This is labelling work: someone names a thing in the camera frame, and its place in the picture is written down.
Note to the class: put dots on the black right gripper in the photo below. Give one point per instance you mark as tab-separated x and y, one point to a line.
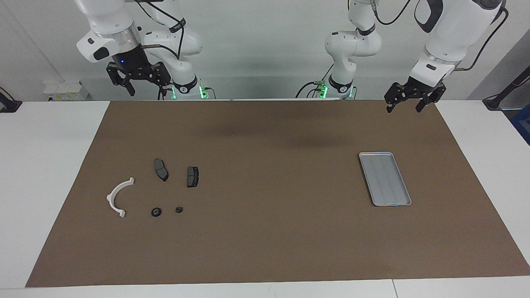
128	62

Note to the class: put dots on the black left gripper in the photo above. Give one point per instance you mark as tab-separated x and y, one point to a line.
416	89

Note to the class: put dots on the large black bearing gear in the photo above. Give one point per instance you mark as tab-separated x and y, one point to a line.
156	212

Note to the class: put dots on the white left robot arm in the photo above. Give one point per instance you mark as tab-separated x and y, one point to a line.
459	25

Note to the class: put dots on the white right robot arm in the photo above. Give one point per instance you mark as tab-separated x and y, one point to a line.
103	16

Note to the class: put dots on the silver metal tray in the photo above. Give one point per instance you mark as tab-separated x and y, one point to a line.
385	179

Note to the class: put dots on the white box yellow label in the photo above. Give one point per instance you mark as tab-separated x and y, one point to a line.
66	90

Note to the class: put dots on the dark curved brake pad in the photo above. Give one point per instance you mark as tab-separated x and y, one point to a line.
160	169

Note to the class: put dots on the dark rectangular brake pad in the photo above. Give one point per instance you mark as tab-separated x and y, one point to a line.
192	176

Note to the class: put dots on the blue crate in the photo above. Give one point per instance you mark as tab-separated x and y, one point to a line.
522	124

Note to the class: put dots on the brown table mat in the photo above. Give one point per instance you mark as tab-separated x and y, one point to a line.
269	231

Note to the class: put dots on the white curved plastic bracket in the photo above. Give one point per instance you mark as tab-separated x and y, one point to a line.
112	200

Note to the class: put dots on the black desk clamp mount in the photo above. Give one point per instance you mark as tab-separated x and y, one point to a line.
8	103

